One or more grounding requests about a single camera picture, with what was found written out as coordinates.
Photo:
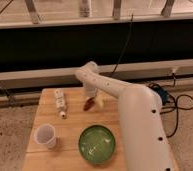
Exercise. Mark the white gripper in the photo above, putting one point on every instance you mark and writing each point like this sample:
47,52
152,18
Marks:
91,92

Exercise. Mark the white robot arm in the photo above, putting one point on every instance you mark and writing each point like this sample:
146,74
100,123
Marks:
146,147

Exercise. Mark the green bowl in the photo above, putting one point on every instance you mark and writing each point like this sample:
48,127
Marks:
96,144

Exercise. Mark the white plastic cup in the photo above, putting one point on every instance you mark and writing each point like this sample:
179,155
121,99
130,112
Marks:
45,135

